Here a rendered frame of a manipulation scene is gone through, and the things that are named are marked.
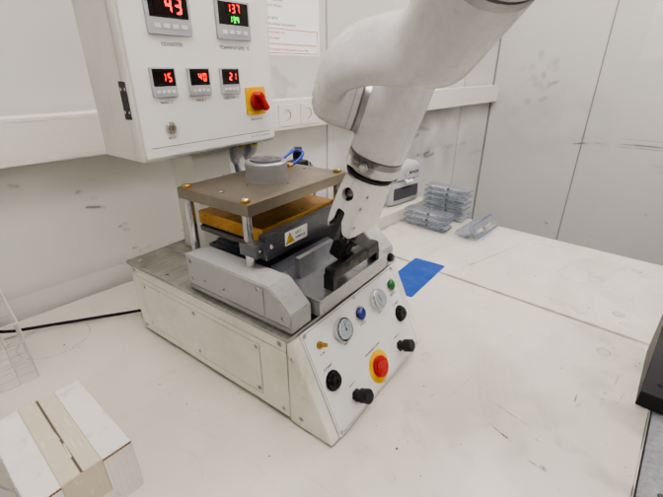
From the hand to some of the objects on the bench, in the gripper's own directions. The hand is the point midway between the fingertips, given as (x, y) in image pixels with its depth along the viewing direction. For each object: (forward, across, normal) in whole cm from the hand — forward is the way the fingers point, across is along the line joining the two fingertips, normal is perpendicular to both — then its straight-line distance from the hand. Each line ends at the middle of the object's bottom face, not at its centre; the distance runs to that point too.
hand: (341, 248), depth 69 cm
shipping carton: (+31, +43, -8) cm, 54 cm away
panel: (+20, 0, +19) cm, 28 cm away
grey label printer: (+35, -94, -32) cm, 105 cm away
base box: (+30, -2, -6) cm, 31 cm away
